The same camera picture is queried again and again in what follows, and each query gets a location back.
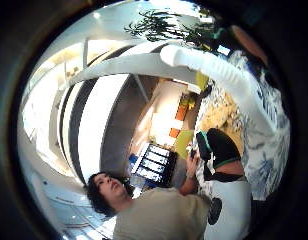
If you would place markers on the yellow-green chair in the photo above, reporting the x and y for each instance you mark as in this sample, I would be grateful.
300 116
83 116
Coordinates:
184 143

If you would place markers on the blue floral tablecloth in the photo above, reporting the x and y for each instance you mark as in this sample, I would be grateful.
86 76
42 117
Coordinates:
264 153

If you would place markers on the orange box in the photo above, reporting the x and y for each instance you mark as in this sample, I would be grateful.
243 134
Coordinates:
174 132
181 112

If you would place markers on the person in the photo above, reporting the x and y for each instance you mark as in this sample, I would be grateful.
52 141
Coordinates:
154 210

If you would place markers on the green potted plant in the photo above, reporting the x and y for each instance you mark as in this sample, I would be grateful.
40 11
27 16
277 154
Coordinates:
170 26

